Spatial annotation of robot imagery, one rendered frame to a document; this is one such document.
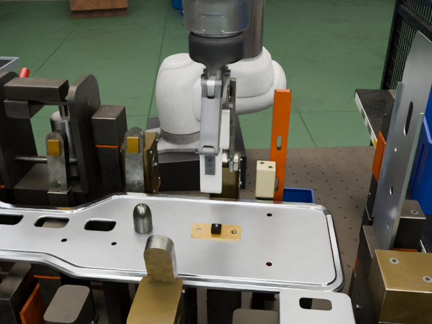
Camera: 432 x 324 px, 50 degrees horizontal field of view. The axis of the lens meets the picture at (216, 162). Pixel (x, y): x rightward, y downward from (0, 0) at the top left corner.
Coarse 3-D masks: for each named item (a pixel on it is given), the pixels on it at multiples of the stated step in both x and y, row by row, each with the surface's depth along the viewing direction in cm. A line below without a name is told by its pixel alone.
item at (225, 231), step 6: (192, 228) 79; (198, 228) 80; (204, 228) 79; (210, 228) 79; (216, 228) 78; (222, 228) 79; (228, 228) 79; (234, 228) 79; (240, 228) 79; (192, 234) 78; (198, 234) 78; (204, 234) 78; (210, 234) 78; (216, 234) 78; (222, 234) 78; (228, 234) 78; (234, 234) 78; (240, 234) 78
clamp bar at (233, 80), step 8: (232, 80) 82; (232, 88) 80; (232, 96) 83; (232, 112) 84; (232, 120) 84; (232, 128) 85; (232, 136) 85; (232, 144) 86; (232, 152) 86; (232, 160) 87; (232, 168) 87
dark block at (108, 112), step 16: (96, 112) 93; (112, 112) 93; (96, 128) 92; (112, 128) 92; (96, 144) 94; (112, 144) 94; (112, 160) 96; (112, 176) 98; (112, 192) 100; (112, 224) 104
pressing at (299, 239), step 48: (0, 240) 77; (48, 240) 77; (96, 240) 77; (144, 240) 77; (192, 240) 77; (240, 240) 77; (288, 240) 77; (336, 240) 78; (240, 288) 68; (288, 288) 68; (336, 288) 68
